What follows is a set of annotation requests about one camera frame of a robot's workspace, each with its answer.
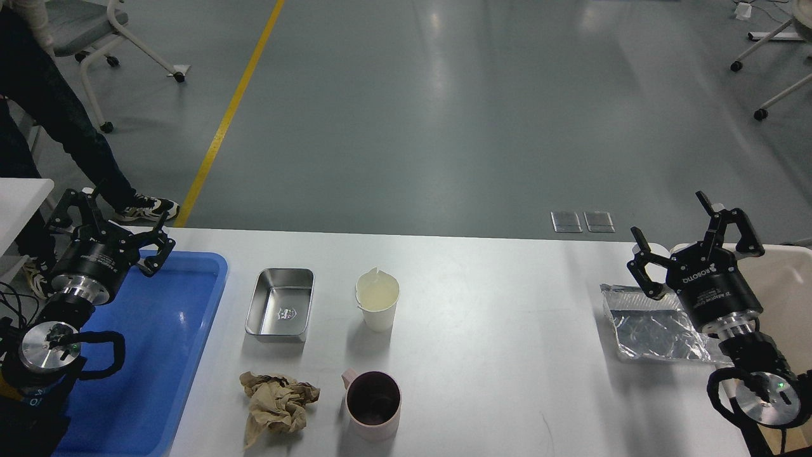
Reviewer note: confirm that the left floor outlet plate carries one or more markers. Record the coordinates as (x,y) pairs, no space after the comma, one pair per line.
(567,222)

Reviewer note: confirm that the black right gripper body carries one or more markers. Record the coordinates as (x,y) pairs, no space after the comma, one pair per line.
(711,287)

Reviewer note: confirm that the blue plastic tray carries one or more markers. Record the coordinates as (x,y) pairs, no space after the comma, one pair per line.
(165,320)

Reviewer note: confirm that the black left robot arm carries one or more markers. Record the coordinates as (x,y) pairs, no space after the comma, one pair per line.
(45,356)

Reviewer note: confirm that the floor outlet plate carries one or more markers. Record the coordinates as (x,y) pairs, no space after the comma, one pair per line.
(567,222)
(599,221)

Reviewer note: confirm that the pink ribbed mug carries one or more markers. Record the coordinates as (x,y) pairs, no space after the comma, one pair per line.
(373,401)

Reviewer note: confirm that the right floor outlet plate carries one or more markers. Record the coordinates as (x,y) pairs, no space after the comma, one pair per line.
(599,221)

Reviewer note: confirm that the aluminium foil tray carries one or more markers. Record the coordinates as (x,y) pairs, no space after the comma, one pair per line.
(650,330)

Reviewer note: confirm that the white side table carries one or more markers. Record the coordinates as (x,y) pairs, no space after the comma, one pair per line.
(20,198)

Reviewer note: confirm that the person in dark trousers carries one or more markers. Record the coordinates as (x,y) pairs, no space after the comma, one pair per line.
(31,79)

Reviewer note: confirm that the beige plastic bin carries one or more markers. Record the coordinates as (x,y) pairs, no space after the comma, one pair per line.
(781,282)

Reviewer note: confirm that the grey office chair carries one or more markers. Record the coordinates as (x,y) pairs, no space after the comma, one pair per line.
(88,31)

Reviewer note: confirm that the stainless steel rectangular tin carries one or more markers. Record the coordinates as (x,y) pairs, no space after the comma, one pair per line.
(281,304)

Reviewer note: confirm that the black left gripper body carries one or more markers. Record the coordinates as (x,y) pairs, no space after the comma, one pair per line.
(95,270)

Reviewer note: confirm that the white paper cup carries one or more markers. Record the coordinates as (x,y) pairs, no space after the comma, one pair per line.
(377,295)

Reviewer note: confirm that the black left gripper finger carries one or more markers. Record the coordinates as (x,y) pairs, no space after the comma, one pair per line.
(149,266)
(77,214)

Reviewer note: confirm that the crumpled brown paper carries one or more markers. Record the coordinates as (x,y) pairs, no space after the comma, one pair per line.
(277,404)

